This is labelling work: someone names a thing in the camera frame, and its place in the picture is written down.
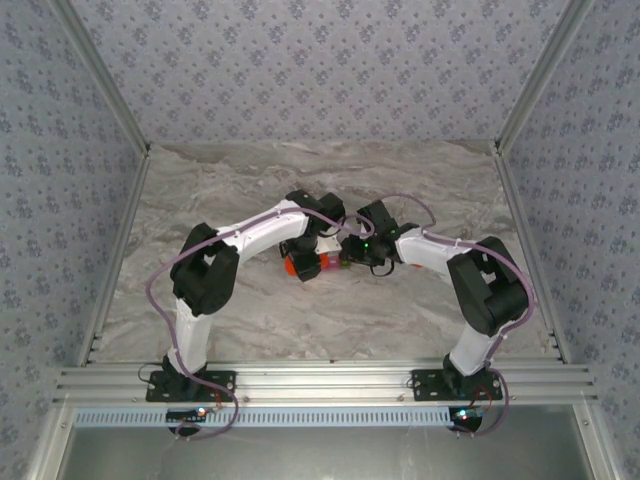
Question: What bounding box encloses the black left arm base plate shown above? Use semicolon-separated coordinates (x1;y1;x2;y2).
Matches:
144;368;238;402

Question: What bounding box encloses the aluminium frame post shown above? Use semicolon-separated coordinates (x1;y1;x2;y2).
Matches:
49;0;152;155
493;0;597;151

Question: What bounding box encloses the aluminium table side rail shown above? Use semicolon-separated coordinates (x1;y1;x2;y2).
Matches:
491;143;572;364
82;145;152;367

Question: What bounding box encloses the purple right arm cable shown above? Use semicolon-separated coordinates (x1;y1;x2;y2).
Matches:
349;193;536;439

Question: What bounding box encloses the aluminium mounting rail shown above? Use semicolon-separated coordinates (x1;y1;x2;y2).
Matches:
53;360;599;407

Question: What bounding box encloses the grey metal panel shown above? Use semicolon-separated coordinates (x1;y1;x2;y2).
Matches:
24;404;619;480

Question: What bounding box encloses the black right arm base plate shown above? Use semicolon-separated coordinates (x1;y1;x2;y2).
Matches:
410;368;504;402

